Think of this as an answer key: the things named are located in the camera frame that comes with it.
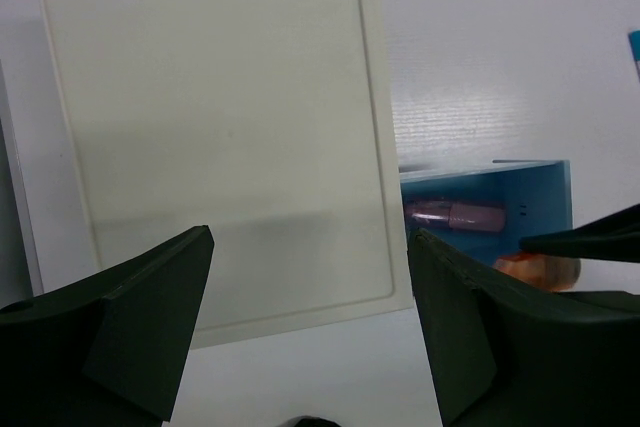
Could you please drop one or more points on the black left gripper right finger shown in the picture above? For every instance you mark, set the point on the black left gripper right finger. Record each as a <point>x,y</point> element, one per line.
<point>504,353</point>

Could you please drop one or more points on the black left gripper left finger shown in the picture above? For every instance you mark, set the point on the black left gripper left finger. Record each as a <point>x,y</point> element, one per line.
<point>110,349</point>

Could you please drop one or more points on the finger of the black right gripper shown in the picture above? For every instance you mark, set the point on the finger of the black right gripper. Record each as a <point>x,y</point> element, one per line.
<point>611,238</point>

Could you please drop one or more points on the blue transparent drawer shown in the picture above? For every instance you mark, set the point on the blue transparent drawer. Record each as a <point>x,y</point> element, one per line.
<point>535,194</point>

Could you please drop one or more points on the orange object in drawer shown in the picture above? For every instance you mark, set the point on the orange object in drawer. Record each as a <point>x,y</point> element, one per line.
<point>548,273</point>

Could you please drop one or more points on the teal capped marker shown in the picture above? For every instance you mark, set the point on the teal capped marker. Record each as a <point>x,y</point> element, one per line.
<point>634,41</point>

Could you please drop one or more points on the white drawer cabinet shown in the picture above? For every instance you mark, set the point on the white drawer cabinet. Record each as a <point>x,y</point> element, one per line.
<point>269,121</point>

